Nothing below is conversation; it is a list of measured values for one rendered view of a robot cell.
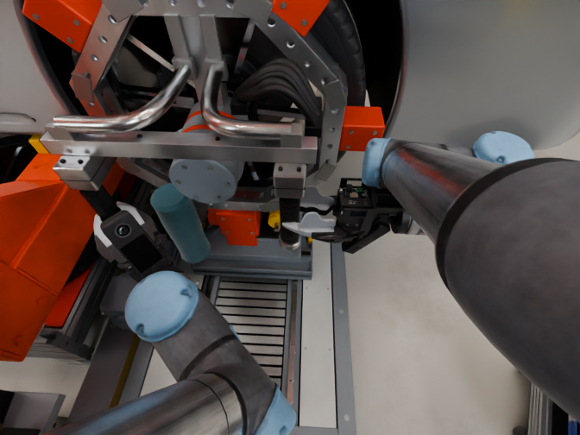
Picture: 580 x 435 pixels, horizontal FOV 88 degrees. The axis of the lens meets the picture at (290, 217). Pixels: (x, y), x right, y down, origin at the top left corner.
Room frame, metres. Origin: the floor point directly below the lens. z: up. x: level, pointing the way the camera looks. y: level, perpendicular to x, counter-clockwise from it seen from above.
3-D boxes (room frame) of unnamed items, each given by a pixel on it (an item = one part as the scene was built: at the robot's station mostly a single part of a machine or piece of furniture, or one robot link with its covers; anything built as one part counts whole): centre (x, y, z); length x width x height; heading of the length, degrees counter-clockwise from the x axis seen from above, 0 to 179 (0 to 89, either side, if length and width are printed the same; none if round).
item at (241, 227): (0.61, 0.16, 0.48); 0.16 x 0.12 x 0.17; 177
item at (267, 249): (0.74, 0.15, 0.32); 0.40 x 0.30 x 0.28; 87
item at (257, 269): (0.74, 0.15, 0.13); 0.50 x 0.36 x 0.10; 87
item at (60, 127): (0.46, 0.26, 1.03); 0.19 x 0.18 x 0.11; 177
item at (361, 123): (0.56, -0.16, 0.85); 0.09 x 0.08 x 0.07; 87
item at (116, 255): (0.25, 0.24, 0.80); 0.12 x 0.08 x 0.09; 44
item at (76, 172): (0.38, 0.34, 0.93); 0.09 x 0.05 x 0.05; 177
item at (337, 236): (0.30, -0.08, 0.83); 0.09 x 0.05 x 0.02; 96
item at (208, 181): (0.50, 0.16, 0.85); 0.21 x 0.14 x 0.14; 177
